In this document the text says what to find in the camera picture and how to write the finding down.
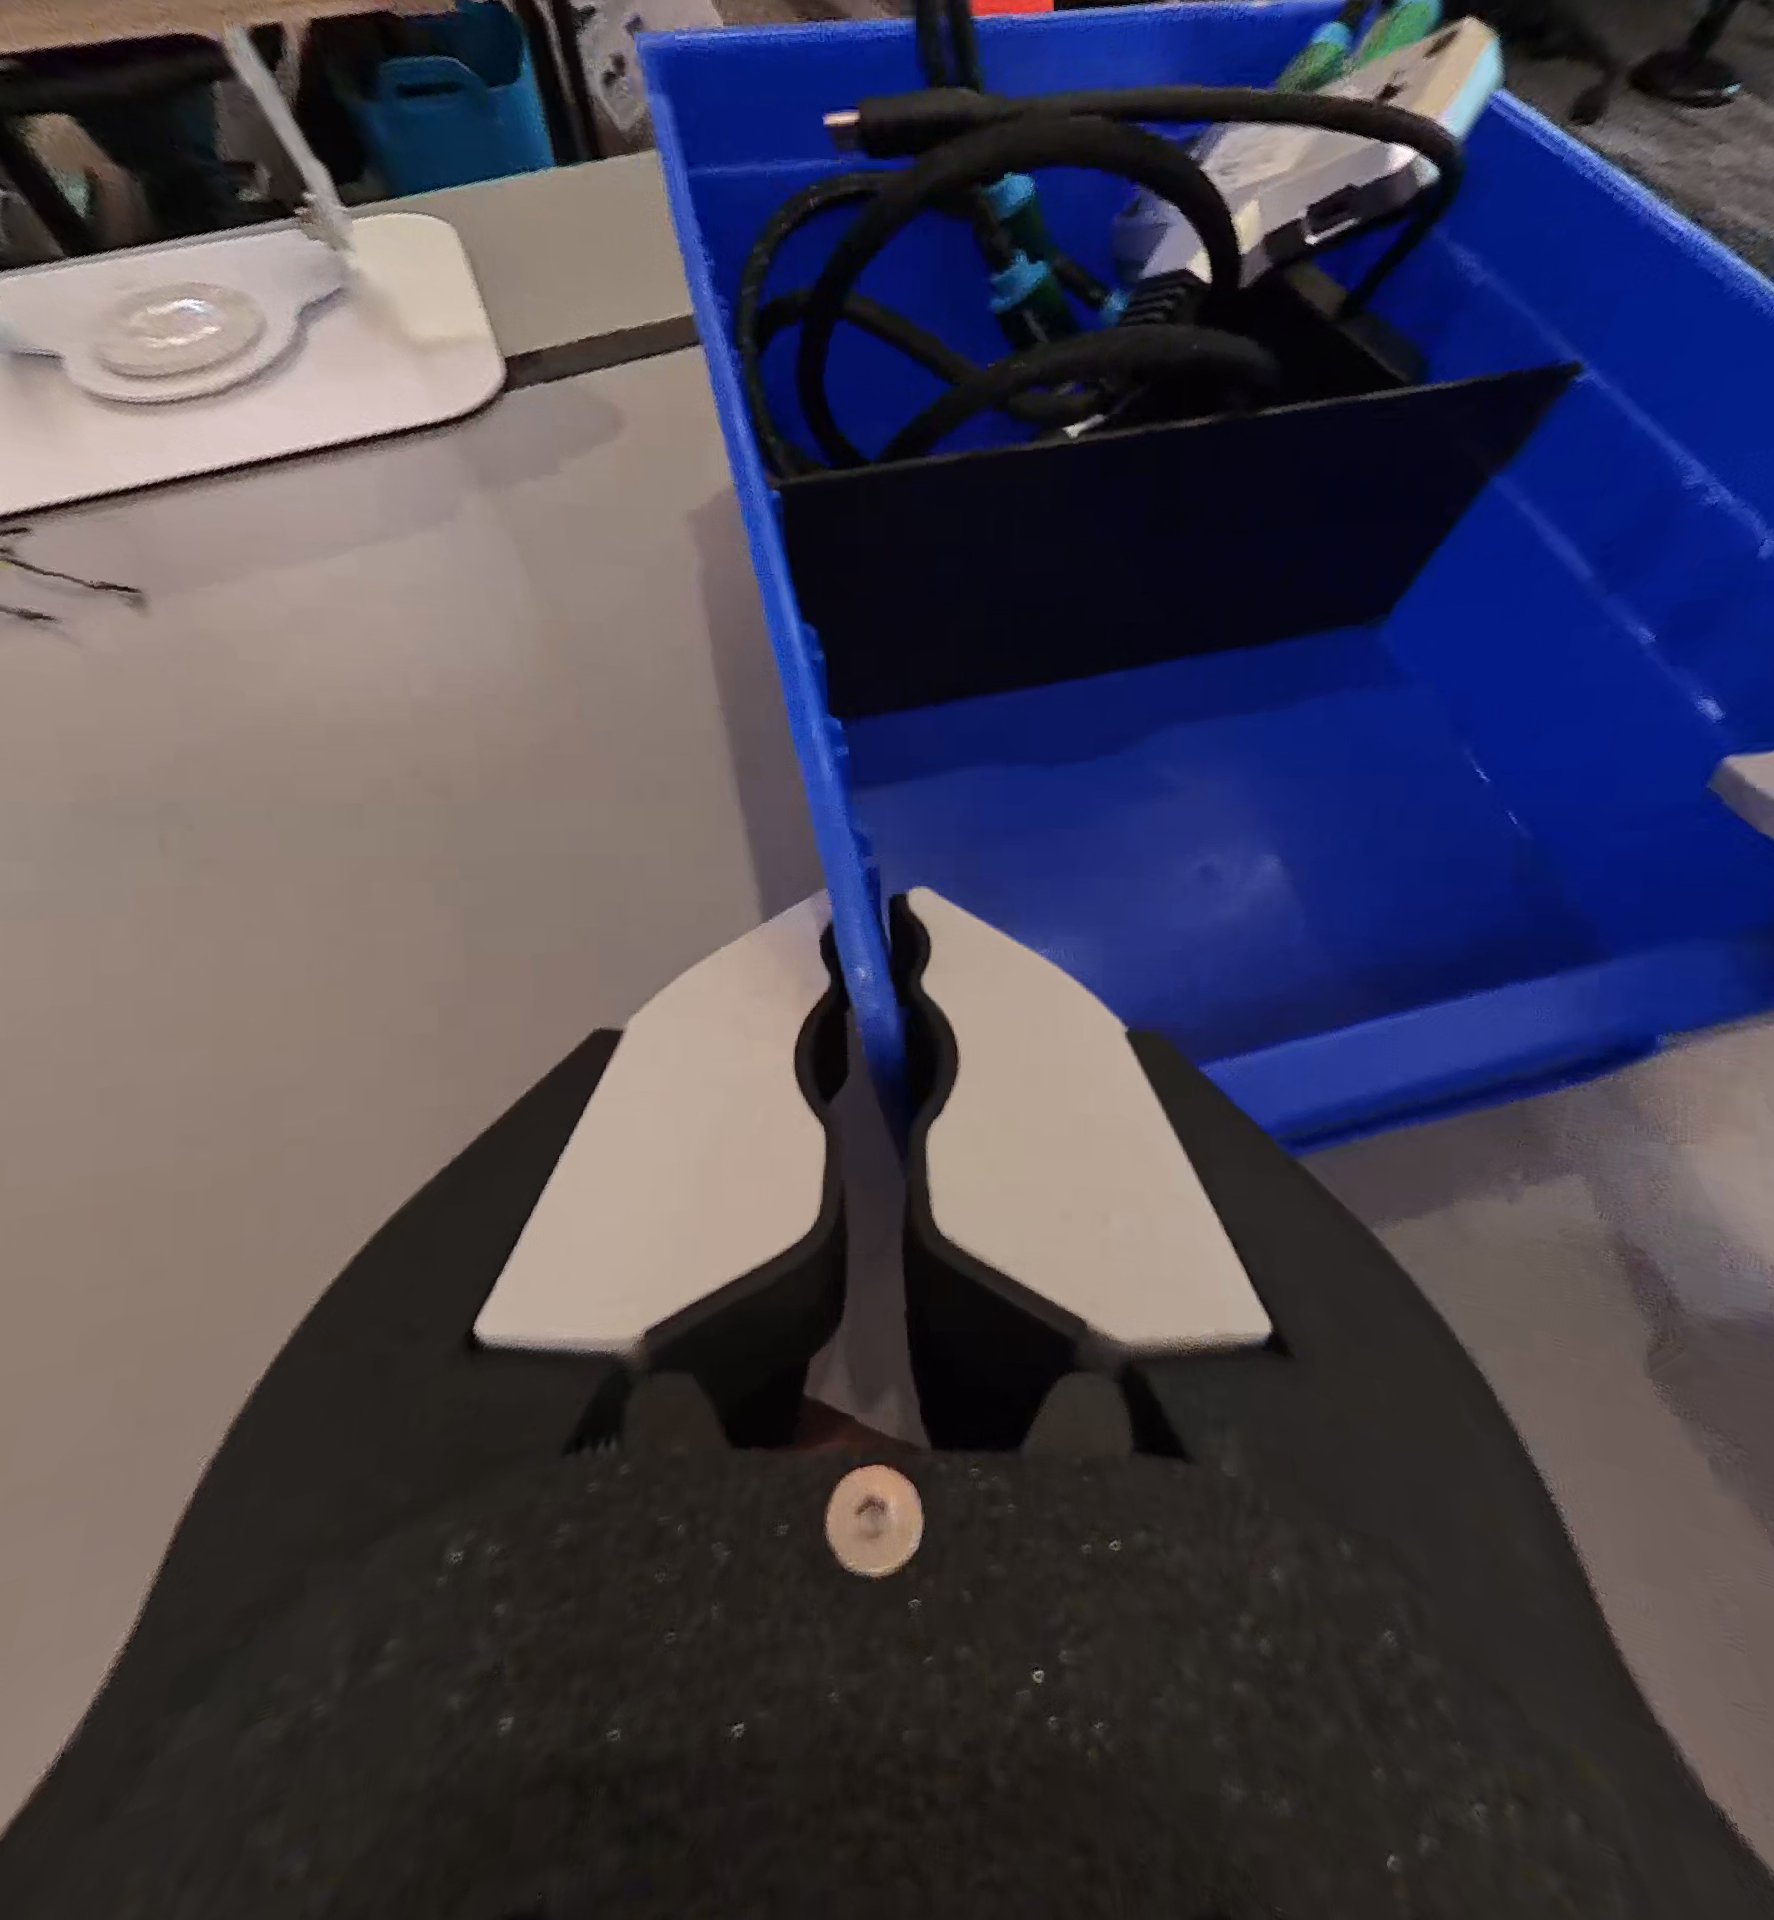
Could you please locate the black braided green-plug cable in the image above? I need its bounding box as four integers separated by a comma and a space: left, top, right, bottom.
908, 0, 1128, 339
735, 165, 1295, 479

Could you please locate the black bin divider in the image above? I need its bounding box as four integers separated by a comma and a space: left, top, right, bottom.
775, 360, 1585, 720

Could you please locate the white stand base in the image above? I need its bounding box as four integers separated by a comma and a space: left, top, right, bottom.
0, 21, 506, 536

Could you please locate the blue storage bin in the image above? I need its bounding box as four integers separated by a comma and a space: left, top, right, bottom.
637, 0, 1774, 1154

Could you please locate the blue plastic container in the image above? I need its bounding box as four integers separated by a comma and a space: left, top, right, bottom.
354, 7, 558, 197

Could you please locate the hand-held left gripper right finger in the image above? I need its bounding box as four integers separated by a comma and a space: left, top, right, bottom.
885, 886, 1276, 1451

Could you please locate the black twist tie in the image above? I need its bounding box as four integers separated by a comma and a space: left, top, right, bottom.
0, 523, 148, 626

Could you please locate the grey desk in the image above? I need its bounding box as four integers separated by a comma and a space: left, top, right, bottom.
0, 151, 1774, 1920

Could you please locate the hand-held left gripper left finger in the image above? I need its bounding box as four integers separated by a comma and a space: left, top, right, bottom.
471, 900, 851, 1451

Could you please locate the clear round disc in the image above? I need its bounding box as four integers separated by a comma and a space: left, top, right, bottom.
89, 282, 271, 379

